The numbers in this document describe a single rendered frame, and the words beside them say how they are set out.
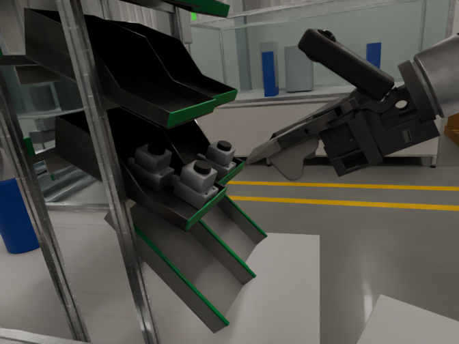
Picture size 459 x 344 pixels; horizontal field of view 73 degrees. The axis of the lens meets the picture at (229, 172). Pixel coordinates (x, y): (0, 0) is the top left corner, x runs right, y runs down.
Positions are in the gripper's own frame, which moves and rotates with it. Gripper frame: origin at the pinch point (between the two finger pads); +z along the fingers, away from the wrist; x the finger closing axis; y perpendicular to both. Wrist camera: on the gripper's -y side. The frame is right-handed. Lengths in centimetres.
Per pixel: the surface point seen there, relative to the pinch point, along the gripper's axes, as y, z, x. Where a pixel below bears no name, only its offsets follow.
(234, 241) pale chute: 19.5, 25.3, 16.2
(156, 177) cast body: -2.9, 18.8, -2.1
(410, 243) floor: 135, 20, 196
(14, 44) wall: -625, 974, 696
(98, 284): 17, 70, 8
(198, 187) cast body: 1.6, 13.1, -0.7
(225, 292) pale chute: 23.0, 22.1, 1.9
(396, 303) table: 49, 1, 26
